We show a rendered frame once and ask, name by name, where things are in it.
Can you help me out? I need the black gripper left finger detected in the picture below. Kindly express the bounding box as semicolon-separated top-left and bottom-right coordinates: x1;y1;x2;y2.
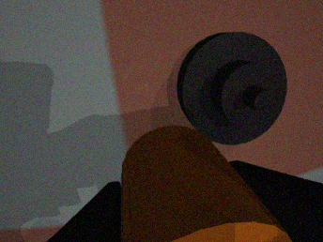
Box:
46;181;121;242

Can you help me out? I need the dark grey round pedestal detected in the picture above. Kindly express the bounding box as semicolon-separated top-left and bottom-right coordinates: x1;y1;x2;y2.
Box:
177;31;286;144

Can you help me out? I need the orange tapered knob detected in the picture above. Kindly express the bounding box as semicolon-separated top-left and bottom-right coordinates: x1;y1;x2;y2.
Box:
120;125;292;242

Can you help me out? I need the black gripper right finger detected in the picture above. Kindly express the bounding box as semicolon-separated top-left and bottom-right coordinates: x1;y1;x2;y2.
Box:
229;161;323;242

